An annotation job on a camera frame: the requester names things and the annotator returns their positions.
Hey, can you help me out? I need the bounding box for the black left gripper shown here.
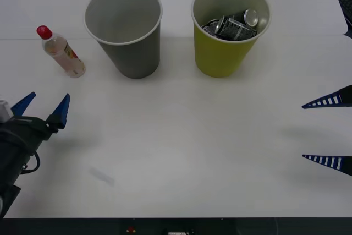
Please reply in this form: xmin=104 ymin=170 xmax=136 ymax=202
xmin=0 ymin=91 xmax=71 ymax=154

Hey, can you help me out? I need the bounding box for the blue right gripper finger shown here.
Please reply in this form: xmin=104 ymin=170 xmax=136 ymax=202
xmin=301 ymin=84 xmax=352 ymax=110
xmin=301 ymin=154 xmax=352 ymax=177

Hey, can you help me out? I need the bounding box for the clear bottle with red cap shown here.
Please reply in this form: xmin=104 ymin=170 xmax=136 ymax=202
xmin=36 ymin=25 xmax=86 ymax=79

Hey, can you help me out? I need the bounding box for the dark robot base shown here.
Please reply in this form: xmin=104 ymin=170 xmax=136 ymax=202
xmin=0 ymin=217 xmax=352 ymax=235

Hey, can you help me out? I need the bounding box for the grey plastic bin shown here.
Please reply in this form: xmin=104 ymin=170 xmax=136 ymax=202
xmin=83 ymin=0 xmax=163 ymax=79

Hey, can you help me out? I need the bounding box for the black can with silver top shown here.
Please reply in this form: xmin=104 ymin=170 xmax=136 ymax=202
xmin=233 ymin=8 xmax=261 ymax=28

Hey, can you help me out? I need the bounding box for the yellow-green plastic bin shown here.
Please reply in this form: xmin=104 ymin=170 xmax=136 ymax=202
xmin=190 ymin=0 xmax=272 ymax=78

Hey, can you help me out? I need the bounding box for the black can with white print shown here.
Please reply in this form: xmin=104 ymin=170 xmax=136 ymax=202
xmin=215 ymin=16 xmax=258 ymax=41

